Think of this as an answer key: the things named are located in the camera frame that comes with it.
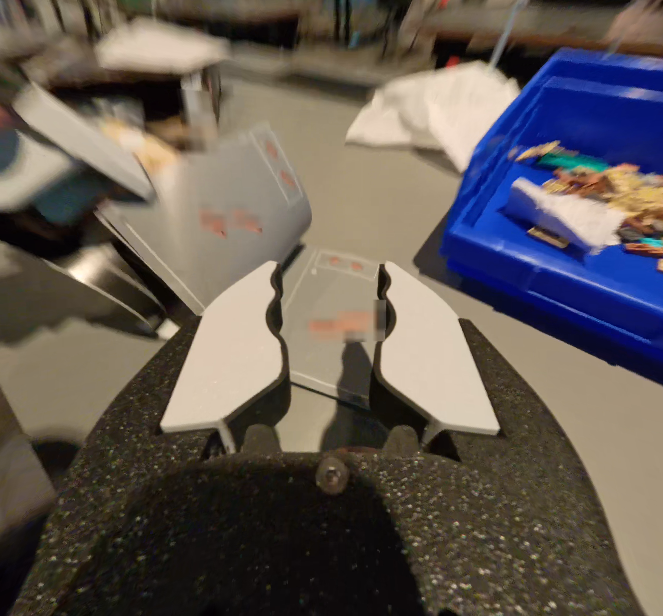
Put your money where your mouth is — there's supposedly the grey instruction booklet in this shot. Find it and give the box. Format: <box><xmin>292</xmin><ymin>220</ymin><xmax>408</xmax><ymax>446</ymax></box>
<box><xmin>96</xmin><ymin>121</ymin><xmax>388</xmax><ymax>411</ymax></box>

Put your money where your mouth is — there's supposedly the small white labelled box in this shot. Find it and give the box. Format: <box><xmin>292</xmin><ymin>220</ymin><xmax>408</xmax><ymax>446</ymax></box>
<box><xmin>181</xmin><ymin>70</ymin><xmax>222</xmax><ymax>133</ymax></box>

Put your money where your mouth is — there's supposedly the white packing paper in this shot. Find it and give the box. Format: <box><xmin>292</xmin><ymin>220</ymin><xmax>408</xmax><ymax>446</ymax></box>
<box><xmin>96</xmin><ymin>21</ymin><xmax>231</xmax><ymax>76</ymax></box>

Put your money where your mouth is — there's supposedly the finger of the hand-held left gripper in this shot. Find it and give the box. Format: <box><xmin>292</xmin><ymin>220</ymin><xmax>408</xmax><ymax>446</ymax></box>
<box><xmin>0</xmin><ymin>131</ymin><xmax>73</xmax><ymax>211</ymax></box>
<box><xmin>13</xmin><ymin>85</ymin><xmax>156</xmax><ymax>201</ymax></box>

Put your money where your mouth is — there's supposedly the long teal toy brick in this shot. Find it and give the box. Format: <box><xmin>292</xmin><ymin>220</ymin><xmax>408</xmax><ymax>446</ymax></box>
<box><xmin>536</xmin><ymin>153</ymin><xmax>609</xmax><ymax>173</ymax></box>

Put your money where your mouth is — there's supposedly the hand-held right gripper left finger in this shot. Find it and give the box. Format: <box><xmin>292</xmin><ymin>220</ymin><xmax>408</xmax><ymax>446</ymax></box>
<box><xmin>161</xmin><ymin>260</ymin><xmax>289</xmax><ymax>454</ymax></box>

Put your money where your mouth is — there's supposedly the blue plastic bin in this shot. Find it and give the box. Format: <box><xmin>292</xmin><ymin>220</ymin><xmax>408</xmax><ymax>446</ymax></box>
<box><xmin>440</xmin><ymin>48</ymin><xmax>663</xmax><ymax>385</ymax></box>

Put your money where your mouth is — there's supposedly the pile of toy bricks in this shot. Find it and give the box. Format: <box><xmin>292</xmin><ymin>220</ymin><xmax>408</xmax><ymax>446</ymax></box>
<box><xmin>510</xmin><ymin>141</ymin><xmax>663</xmax><ymax>271</ymax></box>

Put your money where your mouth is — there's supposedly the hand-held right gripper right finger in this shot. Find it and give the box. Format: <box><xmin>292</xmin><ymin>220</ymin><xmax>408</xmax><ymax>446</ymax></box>
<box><xmin>373</xmin><ymin>261</ymin><xmax>501</xmax><ymax>447</ymax></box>

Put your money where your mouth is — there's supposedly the torn white paper bag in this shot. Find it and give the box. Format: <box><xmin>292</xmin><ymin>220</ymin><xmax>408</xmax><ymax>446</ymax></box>
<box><xmin>505</xmin><ymin>177</ymin><xmax>630</xmax><ymax>255</ymax></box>

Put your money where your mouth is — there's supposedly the printed white paper bag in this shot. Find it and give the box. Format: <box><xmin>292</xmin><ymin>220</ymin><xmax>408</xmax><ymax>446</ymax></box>
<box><xmin>345</xmin><ymin>62</ymin><xmax>521</xmax><ymax>174</ymax></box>

